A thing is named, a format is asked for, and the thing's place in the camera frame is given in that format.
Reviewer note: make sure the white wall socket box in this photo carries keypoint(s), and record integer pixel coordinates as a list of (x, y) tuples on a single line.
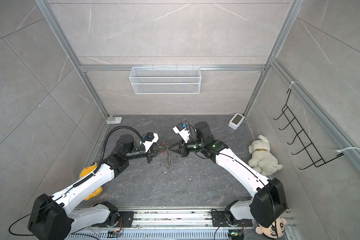
[(113, 120)]

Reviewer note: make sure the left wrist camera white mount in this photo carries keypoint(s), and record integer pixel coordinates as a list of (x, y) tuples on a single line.
[(149, 139)]

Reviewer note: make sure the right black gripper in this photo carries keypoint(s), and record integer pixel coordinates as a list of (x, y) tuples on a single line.
[(183, 150)]

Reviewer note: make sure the black wire hook rack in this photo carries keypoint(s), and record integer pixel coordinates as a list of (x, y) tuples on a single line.
[(302, 137)]

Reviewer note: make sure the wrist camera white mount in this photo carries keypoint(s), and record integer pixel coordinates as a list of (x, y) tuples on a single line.
[(149, 139), (182, 130)]

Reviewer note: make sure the beige plush doll striped shirt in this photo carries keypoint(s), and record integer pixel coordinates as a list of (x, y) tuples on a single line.
[(275, 231)]

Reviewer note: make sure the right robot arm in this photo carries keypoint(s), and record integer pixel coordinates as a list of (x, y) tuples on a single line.
[(268, 196)]

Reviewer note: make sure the white digital timer device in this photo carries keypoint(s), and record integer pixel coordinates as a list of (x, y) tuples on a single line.
[(236, 121)]

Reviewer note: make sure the white plush dog toy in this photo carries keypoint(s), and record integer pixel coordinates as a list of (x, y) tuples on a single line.
[(263, 161)]

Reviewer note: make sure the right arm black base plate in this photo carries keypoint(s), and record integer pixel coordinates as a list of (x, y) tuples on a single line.
[(223, 219)]

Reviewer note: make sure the yellow plush duck toy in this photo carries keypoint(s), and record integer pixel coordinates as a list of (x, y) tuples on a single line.
[(83, 174)]

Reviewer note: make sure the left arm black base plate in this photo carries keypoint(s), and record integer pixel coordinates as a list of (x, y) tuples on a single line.
[(116, 220)]

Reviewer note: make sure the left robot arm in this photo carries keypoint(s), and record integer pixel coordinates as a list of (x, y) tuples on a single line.
[(55, 217)]

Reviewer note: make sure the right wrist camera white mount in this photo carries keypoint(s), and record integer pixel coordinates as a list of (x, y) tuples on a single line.
[(182, 130)]

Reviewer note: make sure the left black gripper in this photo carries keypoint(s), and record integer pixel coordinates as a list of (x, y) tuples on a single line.
[(151, 153)]

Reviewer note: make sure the white wire mesh basket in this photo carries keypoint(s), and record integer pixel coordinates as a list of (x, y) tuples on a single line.
[(166, 80)]

